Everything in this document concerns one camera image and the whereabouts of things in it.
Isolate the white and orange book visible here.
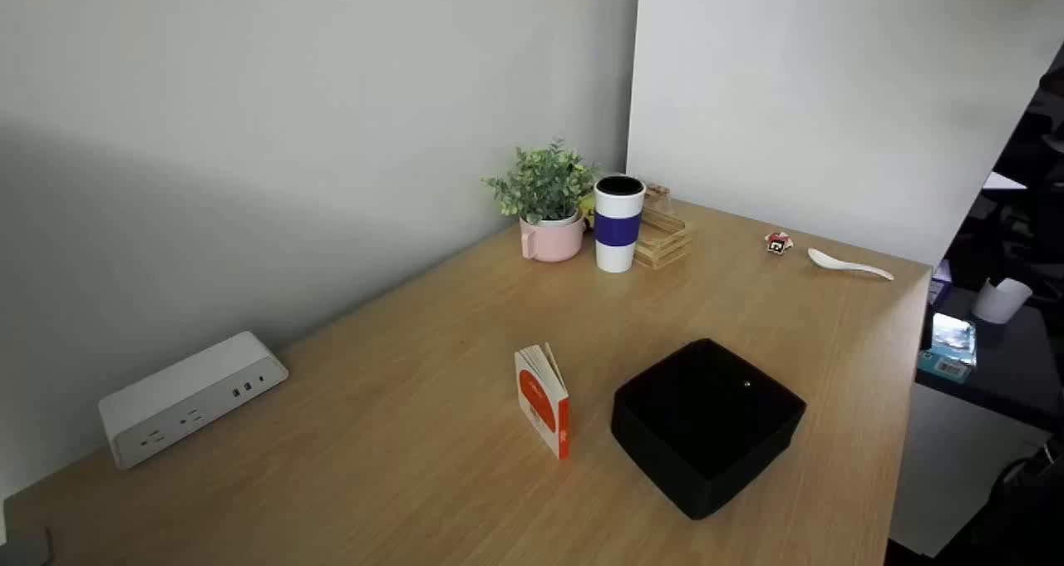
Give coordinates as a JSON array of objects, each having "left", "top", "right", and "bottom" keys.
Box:
[{"left": 515, "top": 342, "right": 571, "bottom": 460}]

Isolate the black fabric box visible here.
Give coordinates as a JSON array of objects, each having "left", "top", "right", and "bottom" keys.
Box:
[{"left": 611, "top": 338, "right": 807, "bottom": 521}]

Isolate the plant in pink pot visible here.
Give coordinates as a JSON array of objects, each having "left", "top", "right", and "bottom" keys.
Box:
[{"left": 482, "top": 139, "right": 598, "bottom": 263}]

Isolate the white cup with blue band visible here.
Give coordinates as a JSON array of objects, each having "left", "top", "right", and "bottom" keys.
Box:
[{"left": 594, "top": 175, "right": 647, "bottom": 273}]

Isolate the stack of wooden coasters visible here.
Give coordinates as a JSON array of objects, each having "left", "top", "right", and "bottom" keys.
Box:
[{"left": 634, "top": 184, "right": 693, "bottom": 270}]

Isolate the white spoon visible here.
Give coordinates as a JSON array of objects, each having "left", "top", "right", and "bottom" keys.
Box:
[{"left": 808, "top": 248, "right": 895, "bottom": 282}]

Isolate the white power strip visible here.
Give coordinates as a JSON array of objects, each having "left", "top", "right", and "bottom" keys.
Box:
[{"left": 98, "top": 331, "right": 290, "bottom": 470}]

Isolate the blue tissue packet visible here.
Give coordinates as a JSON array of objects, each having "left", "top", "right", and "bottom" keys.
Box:
[{"left": 917, "top": 313, "right": 978, "bottom": 384}]

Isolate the white paper cup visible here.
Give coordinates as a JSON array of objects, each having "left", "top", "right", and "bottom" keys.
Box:
[{"left": 972, "top": 278, "right": 1033, "bottom": 325}]

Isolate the black side table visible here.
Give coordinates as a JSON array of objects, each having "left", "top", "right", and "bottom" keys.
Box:
[{"left": 917, "top": 288, "right": 1064, "bottom": 434}]

